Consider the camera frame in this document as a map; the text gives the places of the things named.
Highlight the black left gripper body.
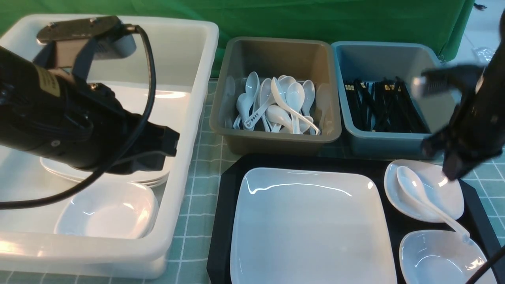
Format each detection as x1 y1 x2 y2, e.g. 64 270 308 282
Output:
85 83 180 176

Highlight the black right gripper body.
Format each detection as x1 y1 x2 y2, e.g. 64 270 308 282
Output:
421 131 503 181

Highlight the white bowl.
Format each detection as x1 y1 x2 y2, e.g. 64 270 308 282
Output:
54 181 159 239
399 230 487 284
384 159 465 223

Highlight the white soup spoon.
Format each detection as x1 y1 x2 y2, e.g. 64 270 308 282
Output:
266 76 321 135
396 166 470 243

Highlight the large white square plate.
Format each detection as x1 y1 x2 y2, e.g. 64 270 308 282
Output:
230 168 397 284

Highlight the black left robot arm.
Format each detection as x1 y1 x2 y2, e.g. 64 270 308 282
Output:
1 47 141 172

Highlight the white bowl in tub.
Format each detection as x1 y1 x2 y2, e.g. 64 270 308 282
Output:
54 181 159 239

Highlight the large white plastic tub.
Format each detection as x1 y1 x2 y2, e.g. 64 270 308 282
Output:
1 14 219 279

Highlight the grey blue plastic bin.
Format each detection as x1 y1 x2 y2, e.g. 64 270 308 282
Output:
332 41 461 159

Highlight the pile of black chopsticks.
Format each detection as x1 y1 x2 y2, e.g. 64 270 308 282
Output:
343 77 430 134

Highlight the clear plastic bag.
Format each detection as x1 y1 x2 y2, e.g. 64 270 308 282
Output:
472 47 496 66

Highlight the green backdrop cloth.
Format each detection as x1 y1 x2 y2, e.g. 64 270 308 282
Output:
0 0 474 76

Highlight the green checkered table mat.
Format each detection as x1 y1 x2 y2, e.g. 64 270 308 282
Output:
1 80 504 284

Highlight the olive brown plastic bin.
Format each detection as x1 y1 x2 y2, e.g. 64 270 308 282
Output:
209 37 342 156

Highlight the white soup spoon in bin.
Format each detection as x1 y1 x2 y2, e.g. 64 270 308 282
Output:
266 76 321 135

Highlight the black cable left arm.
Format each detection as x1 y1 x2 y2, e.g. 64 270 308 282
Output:
0 24 157 209

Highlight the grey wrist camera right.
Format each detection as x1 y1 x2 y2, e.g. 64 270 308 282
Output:
410 64 485 99

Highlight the white spoon with printed handle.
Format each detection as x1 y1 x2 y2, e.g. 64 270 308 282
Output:
242 78 272 131

